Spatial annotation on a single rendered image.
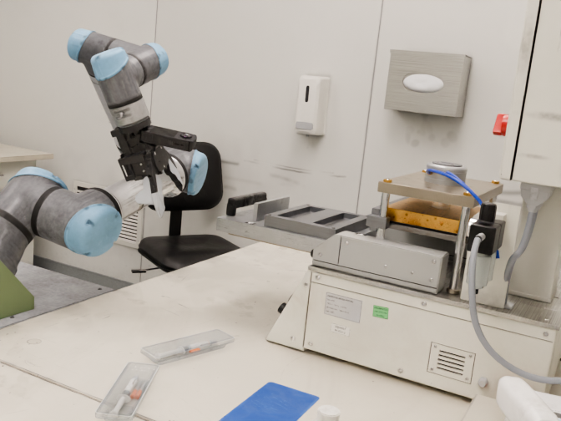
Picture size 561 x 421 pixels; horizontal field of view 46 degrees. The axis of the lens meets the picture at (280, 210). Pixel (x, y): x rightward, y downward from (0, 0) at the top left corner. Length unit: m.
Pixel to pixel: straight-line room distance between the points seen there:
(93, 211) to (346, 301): 0.55
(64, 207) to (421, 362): 0.78
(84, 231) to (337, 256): 0.52
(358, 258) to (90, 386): 0.52
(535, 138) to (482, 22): 1.76
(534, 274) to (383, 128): 1.76
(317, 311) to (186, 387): 0.30
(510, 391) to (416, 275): 0.65
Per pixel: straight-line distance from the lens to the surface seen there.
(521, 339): 1.21
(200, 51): 3.42
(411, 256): 1.23
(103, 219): 1.44
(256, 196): 1.56
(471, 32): 2.90
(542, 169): 1.16
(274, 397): 1.18
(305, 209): 1.54
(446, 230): 1.27
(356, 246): 1.27
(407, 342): 1.27
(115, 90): 1.42
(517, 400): 0.60
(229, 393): 1.18
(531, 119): 1.16
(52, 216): 1.46
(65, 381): 1.21
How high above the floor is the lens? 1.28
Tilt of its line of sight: 11 degrees down
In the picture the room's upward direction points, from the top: 6 degrees clockwise
